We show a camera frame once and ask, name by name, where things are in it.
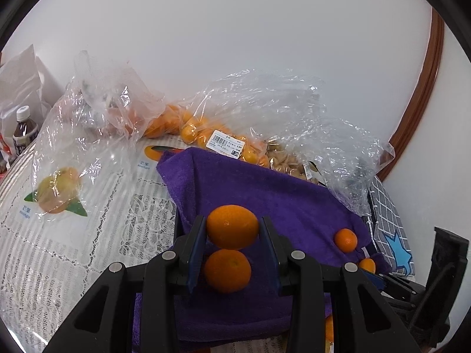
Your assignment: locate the clear plastic bag white label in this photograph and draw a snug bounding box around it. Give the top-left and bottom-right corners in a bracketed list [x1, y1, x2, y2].
[177, 68, 395, 217]

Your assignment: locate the purple towel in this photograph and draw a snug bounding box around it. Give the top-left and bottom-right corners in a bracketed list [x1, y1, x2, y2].
[134, 147, 391, 353]

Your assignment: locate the large orange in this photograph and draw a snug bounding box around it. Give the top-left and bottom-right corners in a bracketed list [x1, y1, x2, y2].
[206, 204, 260, 250]

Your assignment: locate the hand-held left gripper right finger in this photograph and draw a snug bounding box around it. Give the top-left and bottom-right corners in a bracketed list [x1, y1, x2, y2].
[261, 216, 422, 353]

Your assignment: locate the brown wooden door frame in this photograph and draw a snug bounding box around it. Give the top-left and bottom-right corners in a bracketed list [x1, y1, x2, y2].
[377, 7, 445, 183]

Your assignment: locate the dark drink bottle white cap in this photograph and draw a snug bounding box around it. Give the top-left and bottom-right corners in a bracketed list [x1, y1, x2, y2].
[13, 105, 39, 157]

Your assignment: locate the heap of small bagged oranges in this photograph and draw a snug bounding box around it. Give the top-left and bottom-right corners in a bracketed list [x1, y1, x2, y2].
[142, 103, 271, 168]

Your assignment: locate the white label sticker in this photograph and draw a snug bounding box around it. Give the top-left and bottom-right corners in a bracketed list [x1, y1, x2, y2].
[206, 130, 244, 159]

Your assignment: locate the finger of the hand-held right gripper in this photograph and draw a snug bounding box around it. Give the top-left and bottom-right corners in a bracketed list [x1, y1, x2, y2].
[364, 271, 418, 299]
[384, 296, 421, 317]

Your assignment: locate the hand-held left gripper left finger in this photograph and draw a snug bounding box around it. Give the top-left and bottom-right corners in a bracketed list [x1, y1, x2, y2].
[44, 215, 207, 353]

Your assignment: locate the grey checked cushion blue star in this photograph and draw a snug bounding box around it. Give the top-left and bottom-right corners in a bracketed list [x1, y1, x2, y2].
[368, 176, 416, 276]

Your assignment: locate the heap of beige husked fruits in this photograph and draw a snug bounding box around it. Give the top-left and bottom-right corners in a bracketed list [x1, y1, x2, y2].
[267, 141, 321, 185]

